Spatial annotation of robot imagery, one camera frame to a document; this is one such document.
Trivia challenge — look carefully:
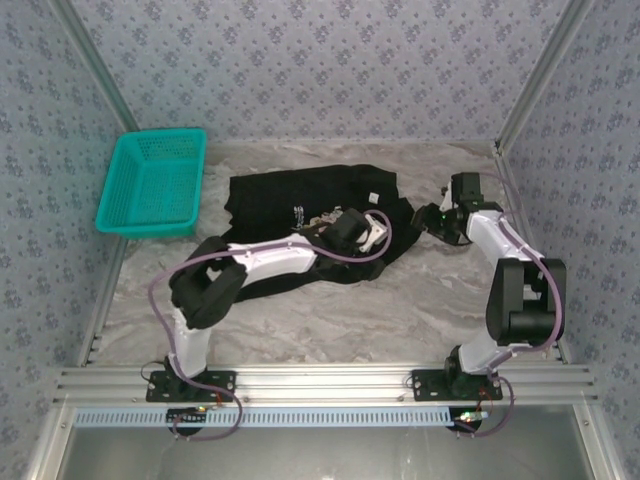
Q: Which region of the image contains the aluminium corner post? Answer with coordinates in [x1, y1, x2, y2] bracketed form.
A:
[492, 0, 599, 157]
[49, 0, 144, 134]

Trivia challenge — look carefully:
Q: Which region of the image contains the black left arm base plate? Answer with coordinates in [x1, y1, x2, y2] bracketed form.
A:
[145, 369, 237, 403]

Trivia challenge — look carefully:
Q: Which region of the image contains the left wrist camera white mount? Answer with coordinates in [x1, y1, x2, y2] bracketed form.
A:
[355, 218, 390, 253]

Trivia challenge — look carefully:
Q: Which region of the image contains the small black controller board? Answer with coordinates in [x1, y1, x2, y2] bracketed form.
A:
[447, 407, 490, 435]
[166, 407, 209, 431]

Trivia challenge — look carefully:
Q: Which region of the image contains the teal plastic mesh basket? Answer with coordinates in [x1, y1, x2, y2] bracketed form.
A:
[93, 127, 209, 240]

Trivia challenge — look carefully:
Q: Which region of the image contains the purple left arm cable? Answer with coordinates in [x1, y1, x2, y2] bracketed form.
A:
[148, 209, 393, 443]

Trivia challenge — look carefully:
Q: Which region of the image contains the white slotted cable duct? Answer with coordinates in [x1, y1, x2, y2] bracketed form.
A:
[71, 405, 457, 430]

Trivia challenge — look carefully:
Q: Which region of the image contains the wide aluminium frame rail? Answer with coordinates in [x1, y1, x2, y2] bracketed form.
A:
[53, 363, 600, 407]

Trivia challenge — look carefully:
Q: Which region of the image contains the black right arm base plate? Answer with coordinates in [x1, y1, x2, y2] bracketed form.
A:
[410, 368, 504, 403]

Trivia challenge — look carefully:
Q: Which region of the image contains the aluminium table side rail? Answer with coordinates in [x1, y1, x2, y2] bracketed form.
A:
[74, 234, 132, 369]
[493, 149, 574, 366]

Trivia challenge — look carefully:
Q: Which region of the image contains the grey metal panel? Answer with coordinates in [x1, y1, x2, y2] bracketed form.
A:
[64, 427, 596, 480]

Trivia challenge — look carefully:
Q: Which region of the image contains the black floral print t-shirt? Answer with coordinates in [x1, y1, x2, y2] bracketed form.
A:
[221, 162, 422, 305]

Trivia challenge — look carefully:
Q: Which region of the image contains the aluminium frame bar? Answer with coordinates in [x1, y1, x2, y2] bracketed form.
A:
[571, 403, 619, 480]
[24, 404, 76, 480]

